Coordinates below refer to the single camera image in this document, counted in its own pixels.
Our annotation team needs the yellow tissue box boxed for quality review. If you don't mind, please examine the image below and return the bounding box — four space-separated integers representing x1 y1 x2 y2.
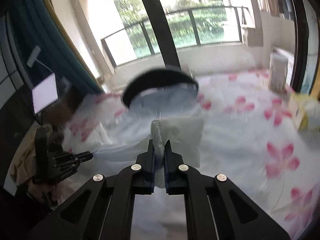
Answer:
288 93 320 131

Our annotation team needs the clear plastic snack jar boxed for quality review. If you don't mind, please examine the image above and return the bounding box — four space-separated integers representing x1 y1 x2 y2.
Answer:
268 53 288 93

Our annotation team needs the white desk lamp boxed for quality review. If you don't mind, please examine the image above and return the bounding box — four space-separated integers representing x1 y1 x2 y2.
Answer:
27 46 53 73

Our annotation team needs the black balcony railing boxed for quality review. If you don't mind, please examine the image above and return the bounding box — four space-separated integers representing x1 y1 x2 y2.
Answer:
101 5 251 68

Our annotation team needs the tan jacket pile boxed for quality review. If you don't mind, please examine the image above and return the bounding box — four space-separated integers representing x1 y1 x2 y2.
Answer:
9 122 41 186

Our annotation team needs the floral pink white bedsheet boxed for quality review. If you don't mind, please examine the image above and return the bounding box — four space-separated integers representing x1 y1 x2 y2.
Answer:
60 69 320 240

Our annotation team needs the brown cardboard box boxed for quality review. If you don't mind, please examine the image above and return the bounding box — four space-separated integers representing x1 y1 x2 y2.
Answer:
44 93 83 127

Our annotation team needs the teal curtain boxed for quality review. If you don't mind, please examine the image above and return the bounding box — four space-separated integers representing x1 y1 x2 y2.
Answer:
8 0 103 95

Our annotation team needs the white air conditioner unit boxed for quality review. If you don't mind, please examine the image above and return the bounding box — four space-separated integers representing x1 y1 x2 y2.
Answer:
271 45 296 71

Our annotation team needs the white hooded sun jacket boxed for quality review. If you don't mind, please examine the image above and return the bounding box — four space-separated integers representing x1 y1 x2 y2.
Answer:
62 67 204 239

